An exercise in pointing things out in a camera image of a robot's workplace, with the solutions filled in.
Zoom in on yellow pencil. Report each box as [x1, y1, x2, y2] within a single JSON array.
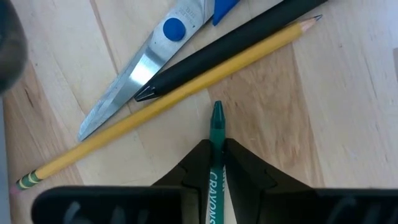
[[9, 14, 323, 195]]

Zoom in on blue-handled scissors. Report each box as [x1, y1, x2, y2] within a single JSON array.
[[76, 0, 242, 142]]

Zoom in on dark green crayon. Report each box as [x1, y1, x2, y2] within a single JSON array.
[[206, 100, 226, 224]]

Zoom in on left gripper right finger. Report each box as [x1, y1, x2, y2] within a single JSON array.
[[224, 138, 313, 224]]

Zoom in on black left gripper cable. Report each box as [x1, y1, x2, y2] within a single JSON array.
[[0, 0, 29, 94]]

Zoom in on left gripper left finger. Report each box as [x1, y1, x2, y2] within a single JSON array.
[[152, 139, 213, 224]]

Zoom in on black pen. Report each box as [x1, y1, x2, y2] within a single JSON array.
[[134, 0, 329, 103]]

